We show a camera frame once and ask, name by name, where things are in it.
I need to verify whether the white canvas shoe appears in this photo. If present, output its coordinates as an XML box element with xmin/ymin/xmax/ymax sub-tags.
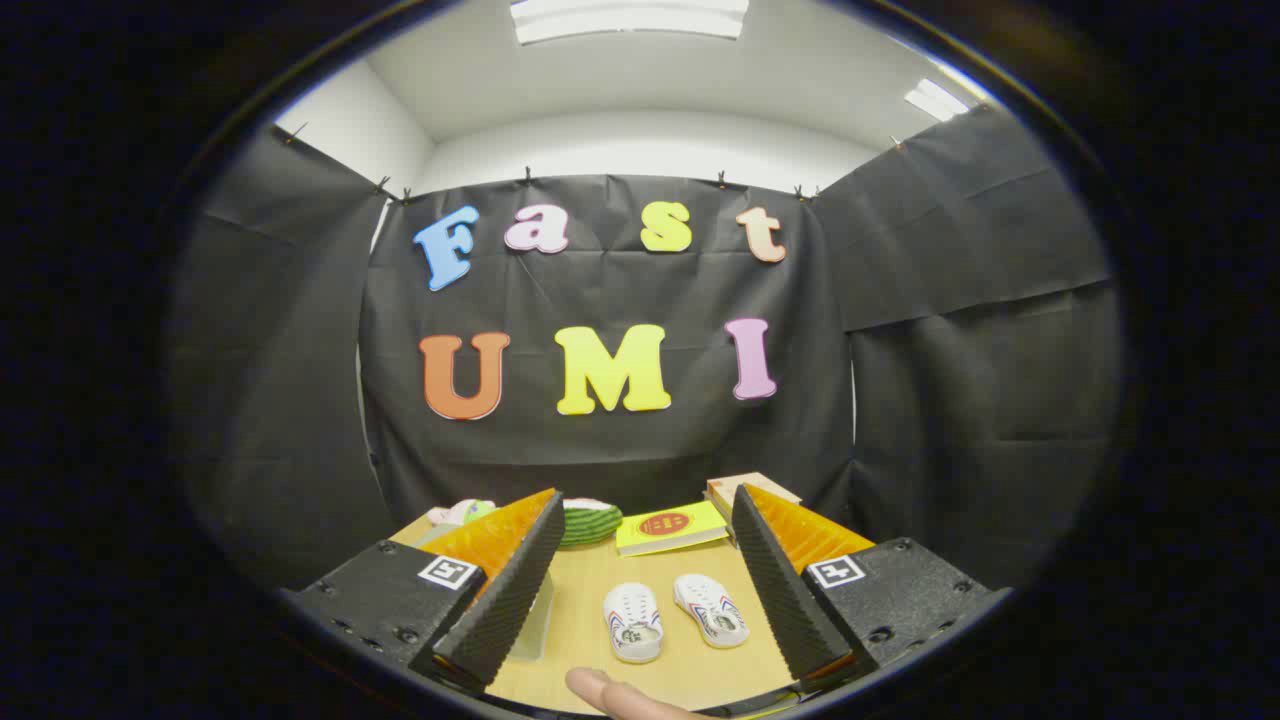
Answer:
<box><xmin>603</xmin><ymin>582</ymin><xmax>665</xmax><ymax>665</ymax></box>
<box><xmin>673</xmin><ymin>573</ymin><xmax>751</xmax><ymax>650</ymax></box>

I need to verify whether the small ceiling light panel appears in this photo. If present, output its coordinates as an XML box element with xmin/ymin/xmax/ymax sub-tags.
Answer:
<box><xmin>905</xmin><ymin>78</ymin><xmax>971</xmax><ymax>123</ymax></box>

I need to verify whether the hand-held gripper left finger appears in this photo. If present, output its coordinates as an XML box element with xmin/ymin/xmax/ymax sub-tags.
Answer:
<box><xmin>283</xmin><ymin>488</ymin><xmax>566</xmax><ymax>694</ymax></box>

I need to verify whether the yellow book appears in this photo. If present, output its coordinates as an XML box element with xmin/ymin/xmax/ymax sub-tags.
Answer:
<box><xmin>615</xmin><ymin>500</ymin><xmax>731</xmax><ymax>558</ymax></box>

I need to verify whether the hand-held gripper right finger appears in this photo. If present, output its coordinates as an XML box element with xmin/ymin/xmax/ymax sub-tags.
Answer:
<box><xmin>731</xmin><ymin>484</ymin><xmax>1009</xmax><ymax>684</ymax></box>

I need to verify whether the pink and green plush toy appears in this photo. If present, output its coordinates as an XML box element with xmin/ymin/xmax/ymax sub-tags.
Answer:
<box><xmin>427</xmin><ymin>498</ymin><xmax>498</xmax><ymax>529</ymax></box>

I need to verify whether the beige cover book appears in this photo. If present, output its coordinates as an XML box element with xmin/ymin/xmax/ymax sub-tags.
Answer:
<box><xmin>705</xmin><ymin>472</ymin><xmax>803</xmax><ymax>523</ymax></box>

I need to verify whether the watermelon slice plush toy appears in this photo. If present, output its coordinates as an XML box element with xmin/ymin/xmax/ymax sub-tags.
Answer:
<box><xmin>557</xmin><ymin>498</ymin><xmax>624</xmax><ymax>548</ymax></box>

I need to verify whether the black backdrop cloth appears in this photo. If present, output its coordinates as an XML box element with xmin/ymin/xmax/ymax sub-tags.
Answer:
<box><xmin>165</xmin><ymin>105</ymin><xmax>1121</xmax><ymax>591</ymax></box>

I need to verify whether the large ceiling light panel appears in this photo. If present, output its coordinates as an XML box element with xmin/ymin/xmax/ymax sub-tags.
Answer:
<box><xmin>510</xmin><ymin>0</ymin><xmax>749</xmax><ymax>46</ymax></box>

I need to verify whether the beige fabric storage box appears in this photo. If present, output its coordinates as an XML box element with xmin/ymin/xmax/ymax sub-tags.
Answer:
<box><xmin>412</xmin><ymin>522</ymin><xmax>557</xmax><ymax>663</ymax></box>

